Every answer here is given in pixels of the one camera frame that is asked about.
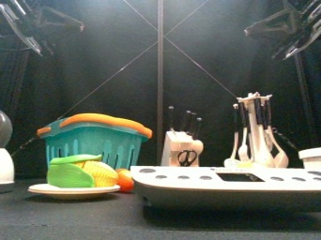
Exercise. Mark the black toy scissors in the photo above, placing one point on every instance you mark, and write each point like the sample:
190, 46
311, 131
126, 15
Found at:
188, 157

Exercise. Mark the white toy pot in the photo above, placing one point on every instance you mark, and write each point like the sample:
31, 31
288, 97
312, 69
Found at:
311, 157

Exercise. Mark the white kitchen scale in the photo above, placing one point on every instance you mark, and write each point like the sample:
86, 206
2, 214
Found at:
225, 187

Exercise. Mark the yellow green toy corn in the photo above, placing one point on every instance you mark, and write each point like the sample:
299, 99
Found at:
71, 175

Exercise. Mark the grey and white toy appliance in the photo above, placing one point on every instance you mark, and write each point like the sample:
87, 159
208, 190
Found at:
5, 162

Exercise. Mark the grey vertical frame pole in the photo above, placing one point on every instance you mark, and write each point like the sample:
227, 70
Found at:
160, 78

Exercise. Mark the orange toy carrot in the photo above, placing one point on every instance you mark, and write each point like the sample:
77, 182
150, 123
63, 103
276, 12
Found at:
125, 181

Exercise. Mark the white utensil stand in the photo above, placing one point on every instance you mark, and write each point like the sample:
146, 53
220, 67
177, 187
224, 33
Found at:
252, 125

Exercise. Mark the white toy knife block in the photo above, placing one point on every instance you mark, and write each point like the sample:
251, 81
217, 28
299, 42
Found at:
177, 145

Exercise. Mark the cream round plate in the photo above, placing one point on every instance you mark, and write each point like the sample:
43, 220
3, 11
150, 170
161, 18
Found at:
71, 190

